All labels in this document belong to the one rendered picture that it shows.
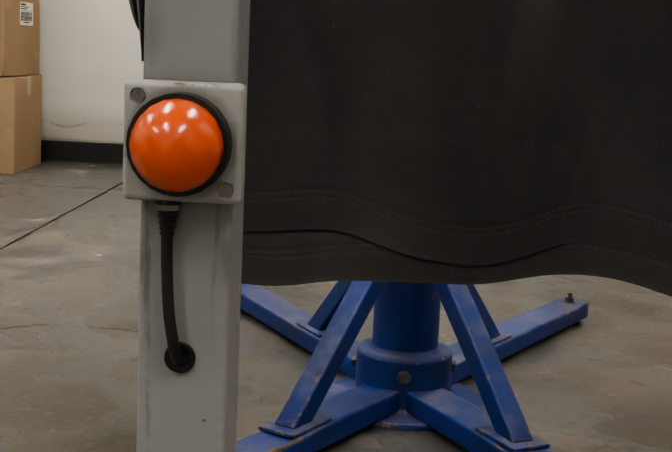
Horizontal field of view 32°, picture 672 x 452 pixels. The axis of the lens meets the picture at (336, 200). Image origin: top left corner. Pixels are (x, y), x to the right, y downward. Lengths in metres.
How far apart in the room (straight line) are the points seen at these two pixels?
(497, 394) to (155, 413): 1.44
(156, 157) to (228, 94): 0.04
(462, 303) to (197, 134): 1.58
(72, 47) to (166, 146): 5.17
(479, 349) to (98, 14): 3.89
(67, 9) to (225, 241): 5.15
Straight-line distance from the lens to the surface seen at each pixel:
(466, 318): 2.00
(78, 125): 5.64
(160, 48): 0.49
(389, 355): 2.14
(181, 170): 0.45
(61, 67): 5.64
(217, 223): 0.50
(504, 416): 1.92
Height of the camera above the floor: 0.70
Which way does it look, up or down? 9 degrees down
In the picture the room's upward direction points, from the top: 3 degrees clockwise
